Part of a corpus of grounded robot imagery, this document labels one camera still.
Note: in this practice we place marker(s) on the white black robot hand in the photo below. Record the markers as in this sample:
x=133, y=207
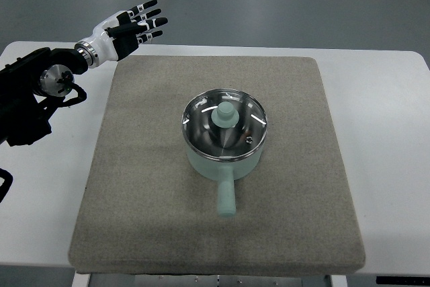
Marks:
x=121, y=34

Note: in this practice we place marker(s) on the glass lid with green knob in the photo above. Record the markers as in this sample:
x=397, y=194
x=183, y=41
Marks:
x=224, y=125

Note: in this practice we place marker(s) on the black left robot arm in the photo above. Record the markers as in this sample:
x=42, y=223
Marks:
x=34, y=87

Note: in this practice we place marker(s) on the mint green saucepan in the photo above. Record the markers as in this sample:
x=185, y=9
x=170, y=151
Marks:
x=224, y=173

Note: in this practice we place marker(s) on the grey felt mat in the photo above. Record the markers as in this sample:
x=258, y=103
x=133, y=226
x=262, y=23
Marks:
x=146, y=210

